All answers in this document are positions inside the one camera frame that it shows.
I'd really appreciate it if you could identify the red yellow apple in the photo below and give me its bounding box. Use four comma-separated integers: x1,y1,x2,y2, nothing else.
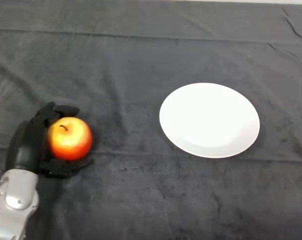
46,116,93,161

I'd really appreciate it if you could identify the white round plate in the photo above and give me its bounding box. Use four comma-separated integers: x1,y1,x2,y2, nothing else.
159,82,261,159

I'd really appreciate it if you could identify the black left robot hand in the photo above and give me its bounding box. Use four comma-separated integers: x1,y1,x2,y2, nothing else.
5,101,95,179

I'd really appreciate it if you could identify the black cloth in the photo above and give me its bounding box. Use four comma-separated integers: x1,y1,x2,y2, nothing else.
0,0,302,240

